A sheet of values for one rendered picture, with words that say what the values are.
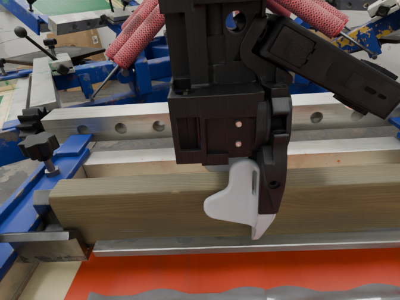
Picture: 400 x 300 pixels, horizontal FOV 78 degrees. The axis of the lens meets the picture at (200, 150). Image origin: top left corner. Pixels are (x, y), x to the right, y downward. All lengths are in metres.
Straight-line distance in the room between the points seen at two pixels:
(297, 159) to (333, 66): 0.25
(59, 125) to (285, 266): 0.42
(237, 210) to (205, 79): 0.11
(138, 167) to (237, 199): 0.23
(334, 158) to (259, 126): 0.28
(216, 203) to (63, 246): 0.17
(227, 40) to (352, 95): 0.09
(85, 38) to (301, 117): 3.91
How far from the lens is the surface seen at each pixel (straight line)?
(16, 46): 5.33
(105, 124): 0.47
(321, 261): 0.32
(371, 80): 0.20
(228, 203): 0.21
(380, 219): 0.31
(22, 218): 0.37
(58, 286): 0.34
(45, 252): 0.32
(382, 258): 0.35
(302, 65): 0.18
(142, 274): 0.31
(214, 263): 0.31
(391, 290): 0.33
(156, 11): 0.84
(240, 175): 0.20
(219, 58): 0.18
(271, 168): 0.18
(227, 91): 0.16
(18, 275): 0.35
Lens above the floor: 1.21
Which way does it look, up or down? 33 degrees down
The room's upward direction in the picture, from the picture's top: 5 degrees counter-clockwise
